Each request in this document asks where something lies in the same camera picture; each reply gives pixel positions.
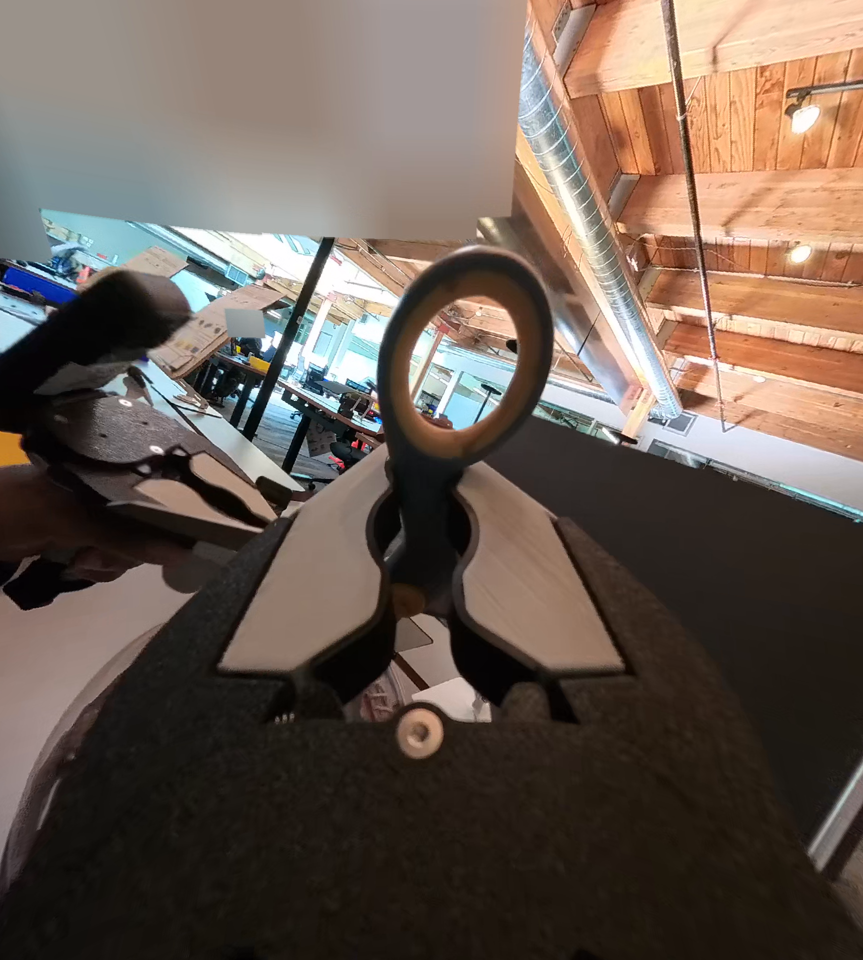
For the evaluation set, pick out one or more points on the silver metal bar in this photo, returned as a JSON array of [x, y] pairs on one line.
[[859, 780]]

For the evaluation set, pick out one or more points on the cardboard sheet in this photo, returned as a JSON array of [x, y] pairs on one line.
[[154, 262], [206, 330]]

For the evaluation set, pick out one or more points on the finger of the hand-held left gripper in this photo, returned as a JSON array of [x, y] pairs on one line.
[[161, 495], [221, 469]]

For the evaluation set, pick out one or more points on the wood-top office desk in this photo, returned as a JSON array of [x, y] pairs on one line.
[[326, 401]]

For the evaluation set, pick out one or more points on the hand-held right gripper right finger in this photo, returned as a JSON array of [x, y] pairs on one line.
[[536, 592]]

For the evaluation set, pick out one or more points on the black support pole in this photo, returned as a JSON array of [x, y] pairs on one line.
[[289, 337]]

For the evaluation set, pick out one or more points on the silver spiral air duct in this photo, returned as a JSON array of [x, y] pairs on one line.
[[589, 225]]

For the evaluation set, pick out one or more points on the clear dome marble maze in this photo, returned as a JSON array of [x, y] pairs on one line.
[[109, 690]]

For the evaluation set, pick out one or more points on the ceiling spot lamp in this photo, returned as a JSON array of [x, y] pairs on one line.
[[804, 116], [800, 253]]

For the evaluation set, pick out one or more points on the black ceiling pipe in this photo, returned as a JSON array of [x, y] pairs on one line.
[[690, 187]]

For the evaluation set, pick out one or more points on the black backdrop board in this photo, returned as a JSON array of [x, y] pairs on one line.
[[739, 637]]

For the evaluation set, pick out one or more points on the person's left hand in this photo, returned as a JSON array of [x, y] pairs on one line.
[[19, 517]]

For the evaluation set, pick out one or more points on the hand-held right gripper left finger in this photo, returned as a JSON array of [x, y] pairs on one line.
[[304, 577]]

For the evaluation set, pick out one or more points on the blue storage bin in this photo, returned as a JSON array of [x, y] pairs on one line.
[[26, 281]]

